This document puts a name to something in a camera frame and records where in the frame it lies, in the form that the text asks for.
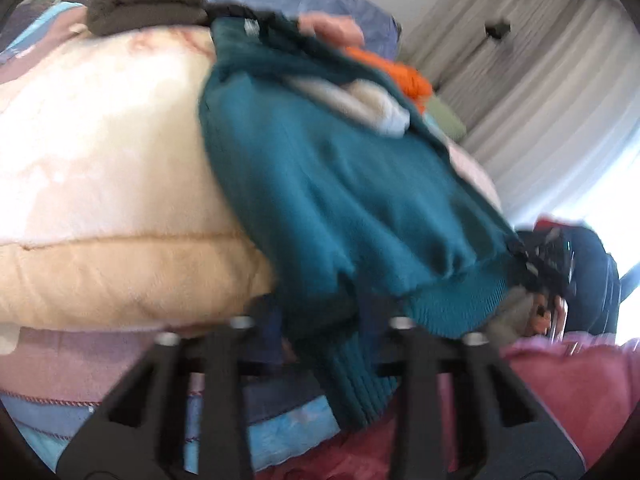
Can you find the black garment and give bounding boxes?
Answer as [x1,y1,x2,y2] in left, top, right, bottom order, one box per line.
[205,2,281,29]

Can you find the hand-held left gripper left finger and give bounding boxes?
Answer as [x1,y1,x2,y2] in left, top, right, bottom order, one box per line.
[56,315,283,480]

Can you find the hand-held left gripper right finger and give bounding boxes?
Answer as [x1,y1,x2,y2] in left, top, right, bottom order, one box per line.
[390,316,586,480]

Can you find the pink garment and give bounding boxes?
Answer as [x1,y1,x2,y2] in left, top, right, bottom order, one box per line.
[297,12,366,52]

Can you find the green pillow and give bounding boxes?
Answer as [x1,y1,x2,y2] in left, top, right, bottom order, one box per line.
[425,97,469,142]

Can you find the light blue star sheet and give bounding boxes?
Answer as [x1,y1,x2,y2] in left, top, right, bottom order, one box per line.
[0,390,347,472]

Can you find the cream pink blanket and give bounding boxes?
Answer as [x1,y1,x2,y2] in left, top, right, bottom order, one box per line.
[0,25,503,334]

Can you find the beige curtain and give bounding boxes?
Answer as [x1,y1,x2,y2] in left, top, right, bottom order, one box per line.
[400,0,640,222]

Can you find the orange puffer jacket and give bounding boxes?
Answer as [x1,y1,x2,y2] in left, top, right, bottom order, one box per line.
[345,46,434,114]

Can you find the brown fleece garment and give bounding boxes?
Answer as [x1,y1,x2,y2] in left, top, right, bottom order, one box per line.
[86,0,209,37]

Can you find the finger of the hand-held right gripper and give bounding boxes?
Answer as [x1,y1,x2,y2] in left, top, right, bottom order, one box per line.
[507,232,543,293]

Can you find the teal fleece hoodie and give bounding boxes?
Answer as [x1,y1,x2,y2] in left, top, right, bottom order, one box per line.
[199,12,527,431]

